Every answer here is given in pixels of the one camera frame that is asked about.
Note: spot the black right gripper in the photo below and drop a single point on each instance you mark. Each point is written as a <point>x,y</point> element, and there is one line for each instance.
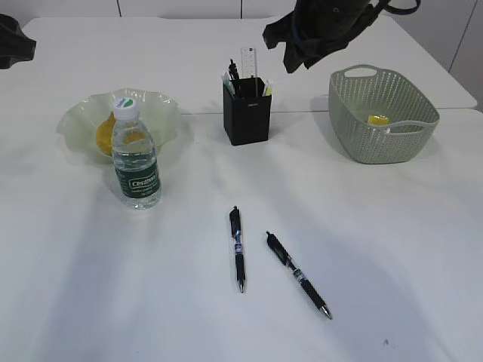
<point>316,29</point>

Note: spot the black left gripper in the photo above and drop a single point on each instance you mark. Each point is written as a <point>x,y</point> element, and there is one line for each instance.
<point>15,45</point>

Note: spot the yellow-green utility knife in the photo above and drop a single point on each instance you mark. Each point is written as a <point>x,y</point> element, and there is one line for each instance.
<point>268,88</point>

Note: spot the clear plastic ruler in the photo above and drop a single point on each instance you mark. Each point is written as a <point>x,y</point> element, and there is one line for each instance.
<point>249,65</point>

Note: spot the black pen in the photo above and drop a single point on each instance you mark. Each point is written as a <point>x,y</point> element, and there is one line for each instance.
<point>233,72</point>
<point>277,248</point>
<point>236,232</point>

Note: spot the teal utility knife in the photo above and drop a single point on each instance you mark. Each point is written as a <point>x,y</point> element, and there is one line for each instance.
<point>227,82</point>

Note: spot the yellow pear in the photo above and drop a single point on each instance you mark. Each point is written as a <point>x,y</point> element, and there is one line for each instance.
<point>104,135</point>

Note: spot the clear water bottle green label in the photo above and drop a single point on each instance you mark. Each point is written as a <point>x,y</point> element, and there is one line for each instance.
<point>134,156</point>

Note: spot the black square pen holder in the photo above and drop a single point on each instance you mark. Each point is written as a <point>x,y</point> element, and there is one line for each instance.
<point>246,115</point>

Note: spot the translucent green wavy glass plate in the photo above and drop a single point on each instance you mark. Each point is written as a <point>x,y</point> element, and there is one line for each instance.
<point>79,125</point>

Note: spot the green woven plastic basket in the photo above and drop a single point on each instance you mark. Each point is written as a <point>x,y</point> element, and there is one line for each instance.
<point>359,91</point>

